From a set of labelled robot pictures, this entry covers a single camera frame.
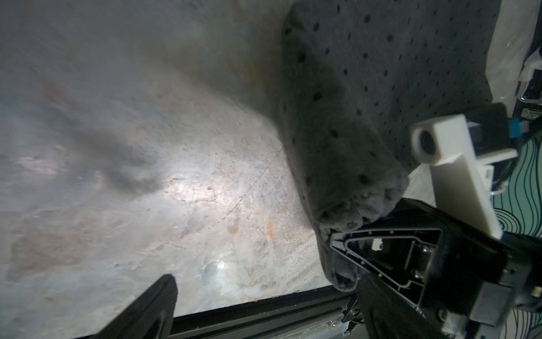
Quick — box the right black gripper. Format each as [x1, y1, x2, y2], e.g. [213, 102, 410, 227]
[330, 199, 541, 326]

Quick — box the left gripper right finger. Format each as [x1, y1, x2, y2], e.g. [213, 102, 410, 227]
[357, 275, 445, 339]

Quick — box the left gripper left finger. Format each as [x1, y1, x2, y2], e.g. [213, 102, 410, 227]
[93, 274, 178, 339]

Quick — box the grey dotted skirt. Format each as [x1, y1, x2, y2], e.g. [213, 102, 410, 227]
[278, 1, 501, 292]

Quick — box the black hard case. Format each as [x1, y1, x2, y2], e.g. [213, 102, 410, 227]
[514, 47, 541, 122]

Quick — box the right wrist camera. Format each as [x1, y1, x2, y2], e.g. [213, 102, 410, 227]
[409, 103, 518, 240]

